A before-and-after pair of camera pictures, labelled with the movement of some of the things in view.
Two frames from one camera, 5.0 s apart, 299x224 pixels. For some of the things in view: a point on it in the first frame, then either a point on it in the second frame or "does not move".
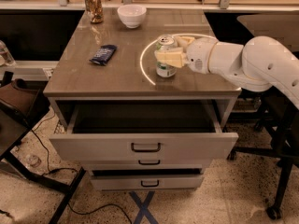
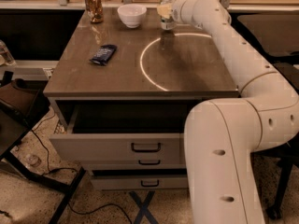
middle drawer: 145,162 does not move
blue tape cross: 143,207 does not move
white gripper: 198,55 -> 177,11
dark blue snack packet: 104,54 does not move
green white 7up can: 165,42 -> 167,23
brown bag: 29,102 does not move
